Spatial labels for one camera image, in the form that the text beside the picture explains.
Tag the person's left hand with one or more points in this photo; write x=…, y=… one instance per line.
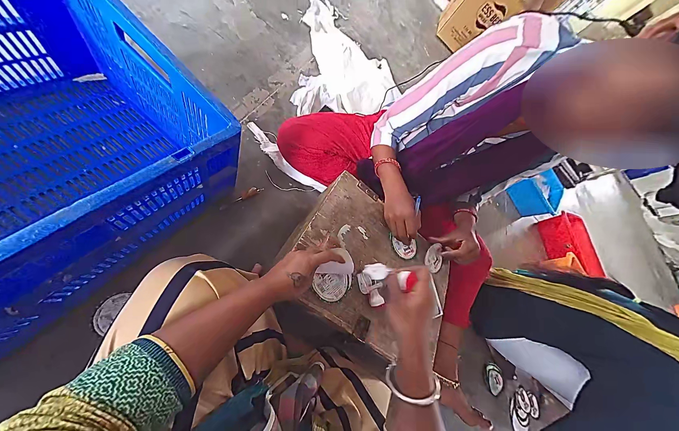
x=291, y=276

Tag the person's right hand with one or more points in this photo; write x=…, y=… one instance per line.
x=409, y=308

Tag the person's left fingers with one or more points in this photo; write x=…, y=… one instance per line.
x=325, y=255

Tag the person's right fingers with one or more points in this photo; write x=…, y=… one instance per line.
x=421, y=283

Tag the red and white small object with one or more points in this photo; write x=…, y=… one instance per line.
x=410, y=281

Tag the white round paper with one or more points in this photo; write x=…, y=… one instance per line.
x=342, y=265

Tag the person's right forearm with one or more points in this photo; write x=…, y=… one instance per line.
x=414, y=392

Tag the person's left forearm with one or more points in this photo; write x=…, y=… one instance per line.
x=210, y=332

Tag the white flat strip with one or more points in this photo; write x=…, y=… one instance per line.
x=437, y=297

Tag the wooden box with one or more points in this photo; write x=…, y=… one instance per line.
x=351, y=221

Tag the white blurred cloth piece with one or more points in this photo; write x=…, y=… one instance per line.
x=377, y=271

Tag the blue pen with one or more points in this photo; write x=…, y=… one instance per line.
x=417, y=207

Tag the green-edged oval patch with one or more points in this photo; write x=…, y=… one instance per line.
x=494, y=379

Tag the blue plastic box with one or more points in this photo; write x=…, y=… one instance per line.
x=537, y=193

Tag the white paper sheet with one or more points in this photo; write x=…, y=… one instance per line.
x=549, y=362

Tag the pile of oval patches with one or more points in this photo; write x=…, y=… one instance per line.
x=523, y=406

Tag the red plastic crate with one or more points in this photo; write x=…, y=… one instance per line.
x=576, y=239

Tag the large blue plastic crate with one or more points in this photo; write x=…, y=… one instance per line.
x=135, y=173

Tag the round grey printed patch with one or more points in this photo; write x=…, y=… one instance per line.
x=110, y=313

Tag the brown cardboard box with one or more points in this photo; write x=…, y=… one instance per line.
x=474, y=21

